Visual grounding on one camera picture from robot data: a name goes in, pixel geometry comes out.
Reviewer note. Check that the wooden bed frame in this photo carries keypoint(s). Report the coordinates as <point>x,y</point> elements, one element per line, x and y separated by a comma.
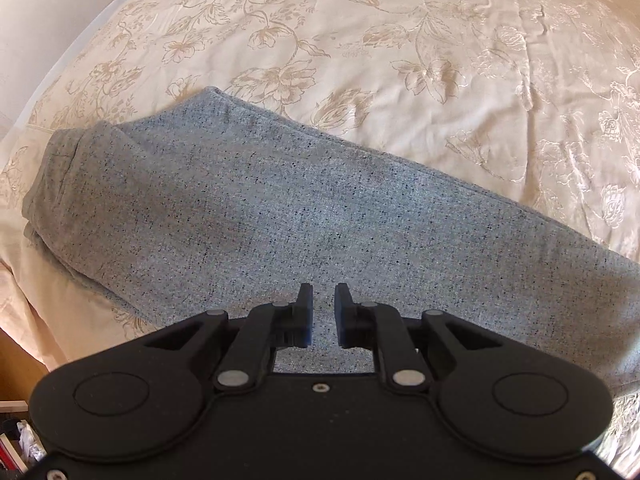
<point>15,365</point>

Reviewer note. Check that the crumpled white paper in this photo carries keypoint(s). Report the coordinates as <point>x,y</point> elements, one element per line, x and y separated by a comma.
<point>31,442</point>

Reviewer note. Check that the red book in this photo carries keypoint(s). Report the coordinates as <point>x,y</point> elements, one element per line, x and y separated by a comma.
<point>10,452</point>

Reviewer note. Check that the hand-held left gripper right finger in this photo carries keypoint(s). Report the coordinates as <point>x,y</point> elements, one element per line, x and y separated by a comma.
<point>343,317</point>

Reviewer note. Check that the grey speckled pants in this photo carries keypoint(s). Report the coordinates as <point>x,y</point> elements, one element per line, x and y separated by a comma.
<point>250,210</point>

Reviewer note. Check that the cream floral bedspread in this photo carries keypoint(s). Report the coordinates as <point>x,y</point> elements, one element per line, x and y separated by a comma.
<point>400,60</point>

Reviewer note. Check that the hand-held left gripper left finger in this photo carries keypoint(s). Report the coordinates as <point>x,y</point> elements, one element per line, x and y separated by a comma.
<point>304,317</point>

